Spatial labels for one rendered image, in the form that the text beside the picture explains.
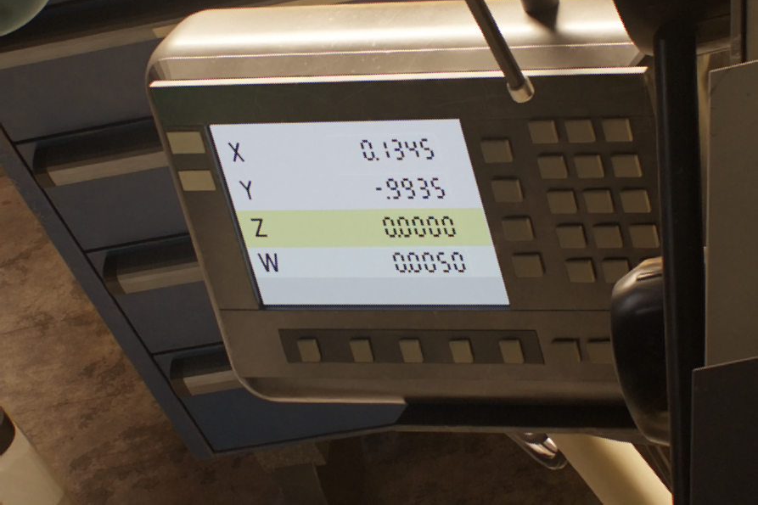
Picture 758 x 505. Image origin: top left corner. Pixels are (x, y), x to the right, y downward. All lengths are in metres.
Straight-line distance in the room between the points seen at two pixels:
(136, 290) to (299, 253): 1.22
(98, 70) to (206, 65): 1.08
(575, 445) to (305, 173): 0.27
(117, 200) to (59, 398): 0.65
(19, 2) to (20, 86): 1.68
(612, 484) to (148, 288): 1.13
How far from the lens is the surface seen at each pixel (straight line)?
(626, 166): 2.19
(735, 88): 1.26
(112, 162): 3.41
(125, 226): 3.51
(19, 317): 4.21
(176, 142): 2.31
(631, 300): 1.45
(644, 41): 1.42
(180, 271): 3.51
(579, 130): 2.19
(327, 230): 2.30
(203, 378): 3.61
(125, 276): 3.52
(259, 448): 3.72
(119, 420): 4.06
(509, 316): 2.28
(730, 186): 1.23
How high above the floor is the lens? 2.74
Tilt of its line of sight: 42 degrees down
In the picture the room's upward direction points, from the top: 30 degrees counter-clockwise
